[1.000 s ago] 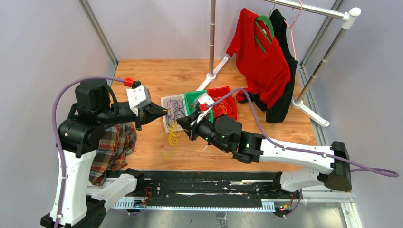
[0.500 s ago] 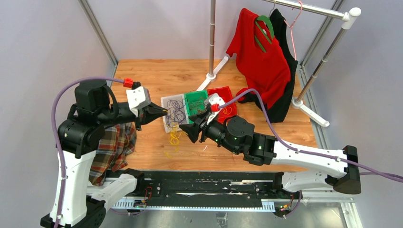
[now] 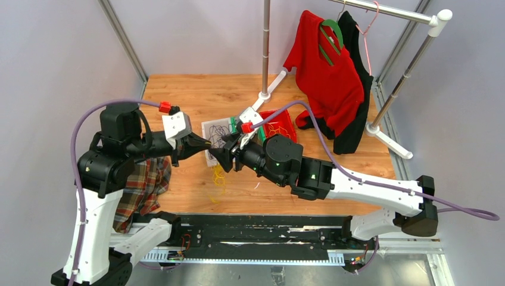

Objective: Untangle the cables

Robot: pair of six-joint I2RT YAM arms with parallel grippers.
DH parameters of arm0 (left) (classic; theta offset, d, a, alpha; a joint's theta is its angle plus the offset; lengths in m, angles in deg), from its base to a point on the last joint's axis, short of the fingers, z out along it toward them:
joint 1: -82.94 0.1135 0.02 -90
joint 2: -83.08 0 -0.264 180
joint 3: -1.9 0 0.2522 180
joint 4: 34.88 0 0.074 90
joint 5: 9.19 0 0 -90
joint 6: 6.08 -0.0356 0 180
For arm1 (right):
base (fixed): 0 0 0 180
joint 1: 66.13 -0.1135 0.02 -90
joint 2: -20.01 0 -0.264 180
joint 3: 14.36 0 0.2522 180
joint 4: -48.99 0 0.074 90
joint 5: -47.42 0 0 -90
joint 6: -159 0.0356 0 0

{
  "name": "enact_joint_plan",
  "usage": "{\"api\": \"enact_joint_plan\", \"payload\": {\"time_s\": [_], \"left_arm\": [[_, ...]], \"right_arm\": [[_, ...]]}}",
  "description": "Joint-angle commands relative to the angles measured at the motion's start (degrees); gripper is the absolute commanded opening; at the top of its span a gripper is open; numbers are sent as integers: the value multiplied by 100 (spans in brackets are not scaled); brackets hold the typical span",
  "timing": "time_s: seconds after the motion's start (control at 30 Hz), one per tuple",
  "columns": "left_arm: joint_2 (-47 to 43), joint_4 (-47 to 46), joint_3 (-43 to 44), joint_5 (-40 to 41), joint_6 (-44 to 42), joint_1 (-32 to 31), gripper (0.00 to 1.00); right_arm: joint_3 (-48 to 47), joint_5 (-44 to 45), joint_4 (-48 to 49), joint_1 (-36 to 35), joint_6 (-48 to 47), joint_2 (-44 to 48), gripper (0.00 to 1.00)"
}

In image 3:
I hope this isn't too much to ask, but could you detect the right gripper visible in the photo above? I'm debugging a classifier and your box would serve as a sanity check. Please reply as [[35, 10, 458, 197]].
[[207, 131, 285, 188]]

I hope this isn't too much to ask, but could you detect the blue thin cable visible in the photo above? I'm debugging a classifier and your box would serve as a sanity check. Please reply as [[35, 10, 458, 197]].
[[207, 122, 234, 153]]

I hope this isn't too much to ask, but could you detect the yellow thin cable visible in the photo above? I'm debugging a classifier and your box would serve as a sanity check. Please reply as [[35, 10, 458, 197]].
[[209, 163, 227, 204], [266, 122, 291, 137]]

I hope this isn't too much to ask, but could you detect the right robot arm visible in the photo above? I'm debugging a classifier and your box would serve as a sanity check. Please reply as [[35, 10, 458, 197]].
[[209, 134, 438, 248]]

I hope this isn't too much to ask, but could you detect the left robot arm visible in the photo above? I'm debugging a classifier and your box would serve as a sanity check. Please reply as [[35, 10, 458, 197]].
[[51, 99, 211, 285]]

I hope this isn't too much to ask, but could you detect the white plastic bin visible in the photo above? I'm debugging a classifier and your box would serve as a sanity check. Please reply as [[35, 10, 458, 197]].
[[201, 117, 231, 148]]

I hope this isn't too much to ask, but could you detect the green plastic bin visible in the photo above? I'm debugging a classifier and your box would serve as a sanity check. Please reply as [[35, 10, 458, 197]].
[[229, 113, 266, 147]]

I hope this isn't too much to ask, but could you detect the plaid flannel shirt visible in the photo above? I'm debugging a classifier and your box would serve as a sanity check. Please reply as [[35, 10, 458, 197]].
[[113, 157, 172, 234]]

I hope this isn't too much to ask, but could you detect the red plastic bin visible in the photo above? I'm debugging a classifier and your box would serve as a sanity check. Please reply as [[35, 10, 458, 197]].
[[262, 110, 297, 143]]

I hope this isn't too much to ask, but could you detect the black shirt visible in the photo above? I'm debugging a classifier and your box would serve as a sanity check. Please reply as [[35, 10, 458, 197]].
[[295, 11, 373, 155]]

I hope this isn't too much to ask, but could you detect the red shirt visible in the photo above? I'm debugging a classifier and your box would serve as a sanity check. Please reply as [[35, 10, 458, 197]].
[[283, 10, 364, 139]]

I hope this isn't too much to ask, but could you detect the green clothes hanger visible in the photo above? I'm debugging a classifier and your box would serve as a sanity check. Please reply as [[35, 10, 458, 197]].
[[318, 19, 345, 67]]

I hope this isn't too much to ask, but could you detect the pink clothes hanger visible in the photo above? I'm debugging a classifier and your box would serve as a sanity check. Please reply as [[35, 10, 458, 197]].
[[356, 1, 380, 76]]

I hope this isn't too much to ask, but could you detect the metal clothes rack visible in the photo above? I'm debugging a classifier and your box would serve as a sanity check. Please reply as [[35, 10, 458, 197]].
[[245, 0, 453, 160]]

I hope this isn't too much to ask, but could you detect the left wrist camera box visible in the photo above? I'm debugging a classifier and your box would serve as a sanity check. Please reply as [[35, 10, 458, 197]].
[[161, 111, 192, 149]]

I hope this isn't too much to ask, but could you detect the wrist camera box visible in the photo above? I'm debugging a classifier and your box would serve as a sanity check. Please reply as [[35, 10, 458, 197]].
[[161, 111, 192, 149], [239, 107, 263, 150]]

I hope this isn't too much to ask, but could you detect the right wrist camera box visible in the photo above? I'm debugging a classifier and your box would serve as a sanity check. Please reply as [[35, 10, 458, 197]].
[[239, 107, 263, 150]]

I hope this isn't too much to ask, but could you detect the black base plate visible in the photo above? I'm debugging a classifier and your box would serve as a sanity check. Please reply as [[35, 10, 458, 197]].
[[144, 213, 381, 262]]

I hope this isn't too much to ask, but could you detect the aluminium frame rail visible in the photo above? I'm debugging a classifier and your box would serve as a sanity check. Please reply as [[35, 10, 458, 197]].
[[98, 0, 148, 86]]

